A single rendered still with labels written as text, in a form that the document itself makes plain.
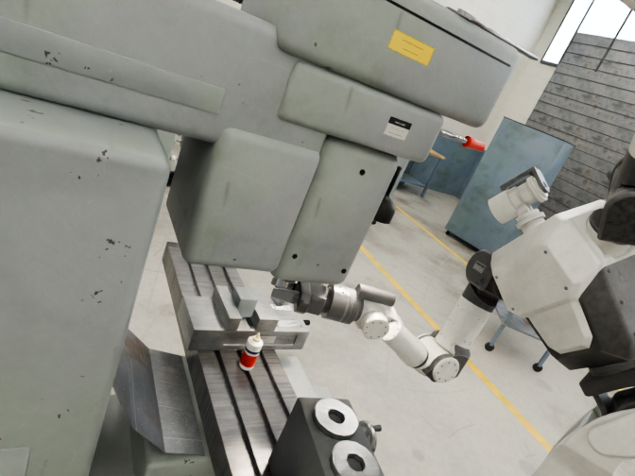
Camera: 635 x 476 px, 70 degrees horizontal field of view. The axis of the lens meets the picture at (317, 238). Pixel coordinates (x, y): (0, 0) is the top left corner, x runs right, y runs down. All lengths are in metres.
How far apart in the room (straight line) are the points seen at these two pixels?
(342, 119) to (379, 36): 0.14
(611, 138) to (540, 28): 2.94
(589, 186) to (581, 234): 8.20
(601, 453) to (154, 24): 1.08
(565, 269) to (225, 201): 0.65
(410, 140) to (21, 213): 0.63
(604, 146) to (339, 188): 8.52
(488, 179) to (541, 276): 6.06
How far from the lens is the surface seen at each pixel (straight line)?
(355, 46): 0.77
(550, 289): 1.02
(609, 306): 1.01
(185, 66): 0.71
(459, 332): 1.27
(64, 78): 0.71
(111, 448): 1.28
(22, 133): 0.61
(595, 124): 9.47
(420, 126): 0.89
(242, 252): 0.83
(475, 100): 0.94
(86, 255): 0.67
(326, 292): 1.07
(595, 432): 1.10
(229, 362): 1.25
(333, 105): 0.78
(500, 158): 7.02
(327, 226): 0.90
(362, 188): 0.89
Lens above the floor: 1.75
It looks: 21 degrees down
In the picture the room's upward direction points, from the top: 23 degrees clockwise
